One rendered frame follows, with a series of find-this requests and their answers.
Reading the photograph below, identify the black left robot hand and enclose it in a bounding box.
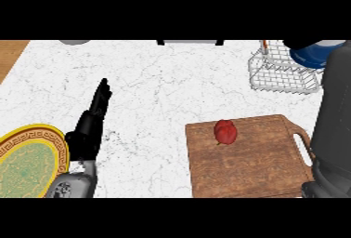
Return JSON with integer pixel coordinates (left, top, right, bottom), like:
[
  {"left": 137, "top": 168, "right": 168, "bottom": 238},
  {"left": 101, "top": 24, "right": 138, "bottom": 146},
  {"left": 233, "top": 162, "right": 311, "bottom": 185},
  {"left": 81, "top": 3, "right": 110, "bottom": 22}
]
[{"left": 64, "top": 77, "right": 113, "bottom": 162}]

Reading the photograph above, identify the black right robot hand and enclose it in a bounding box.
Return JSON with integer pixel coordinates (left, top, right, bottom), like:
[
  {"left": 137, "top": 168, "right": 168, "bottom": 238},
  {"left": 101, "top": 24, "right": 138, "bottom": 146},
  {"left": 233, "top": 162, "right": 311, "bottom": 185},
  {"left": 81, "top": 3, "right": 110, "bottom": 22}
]
[{"left": 283, "top": 39, "right": 323, "bottom": 51}]

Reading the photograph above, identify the blue can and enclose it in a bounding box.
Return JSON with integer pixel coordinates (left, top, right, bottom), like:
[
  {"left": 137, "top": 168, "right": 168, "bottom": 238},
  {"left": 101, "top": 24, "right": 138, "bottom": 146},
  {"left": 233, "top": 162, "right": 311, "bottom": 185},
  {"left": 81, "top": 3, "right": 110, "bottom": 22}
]
[{"left": 287, "top": 40, "right": 346, "bottom": 70}]

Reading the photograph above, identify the brown wooden cutting board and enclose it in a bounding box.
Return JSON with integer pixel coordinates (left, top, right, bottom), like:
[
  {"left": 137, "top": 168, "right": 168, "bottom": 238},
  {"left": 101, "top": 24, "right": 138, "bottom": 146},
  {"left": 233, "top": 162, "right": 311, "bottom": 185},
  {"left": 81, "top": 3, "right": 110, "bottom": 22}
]
[{"left": 184, "top": 113, "right": 317, "bottom": 199}]

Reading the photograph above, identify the yellow patterned plate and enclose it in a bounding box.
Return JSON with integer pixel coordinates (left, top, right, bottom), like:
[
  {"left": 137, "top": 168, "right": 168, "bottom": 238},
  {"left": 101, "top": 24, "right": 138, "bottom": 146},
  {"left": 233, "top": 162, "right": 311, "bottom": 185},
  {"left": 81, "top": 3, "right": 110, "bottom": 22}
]
[{"left": 0, "top": 123, "right": 70, "bottom": 199}]

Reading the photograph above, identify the pale appliance with black legs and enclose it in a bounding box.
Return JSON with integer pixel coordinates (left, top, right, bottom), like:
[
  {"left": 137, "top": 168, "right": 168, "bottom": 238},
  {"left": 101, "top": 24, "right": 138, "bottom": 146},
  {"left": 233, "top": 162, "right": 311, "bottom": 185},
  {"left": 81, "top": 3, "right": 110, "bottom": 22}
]
[{"left": 154, "top": 39, "right": 225, "bottom": 46}]

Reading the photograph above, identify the grey round object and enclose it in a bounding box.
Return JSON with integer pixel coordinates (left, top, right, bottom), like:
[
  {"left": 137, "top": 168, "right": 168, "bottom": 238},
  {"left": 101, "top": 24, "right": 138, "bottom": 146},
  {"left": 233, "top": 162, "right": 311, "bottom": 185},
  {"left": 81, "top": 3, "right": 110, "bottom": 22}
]
[{"left": 57, "top": 39, "right": 91, "bottom": 46}]

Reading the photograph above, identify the red bell pepper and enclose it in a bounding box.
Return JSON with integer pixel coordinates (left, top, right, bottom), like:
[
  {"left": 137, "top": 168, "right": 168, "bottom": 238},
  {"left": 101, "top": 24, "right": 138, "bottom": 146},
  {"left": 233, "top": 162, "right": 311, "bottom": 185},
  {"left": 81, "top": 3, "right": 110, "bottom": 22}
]
[{"left": 212, "top": 119, "right": 239, "bottom": 146}]

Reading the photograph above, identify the white wire tiered basket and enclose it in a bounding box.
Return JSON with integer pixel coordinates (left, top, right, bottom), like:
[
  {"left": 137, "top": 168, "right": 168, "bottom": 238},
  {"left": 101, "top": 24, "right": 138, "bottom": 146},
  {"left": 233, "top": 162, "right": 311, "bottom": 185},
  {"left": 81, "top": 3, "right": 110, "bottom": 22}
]
[{"left": 246, "top": 40, "right": 324, "bottom": 94}]

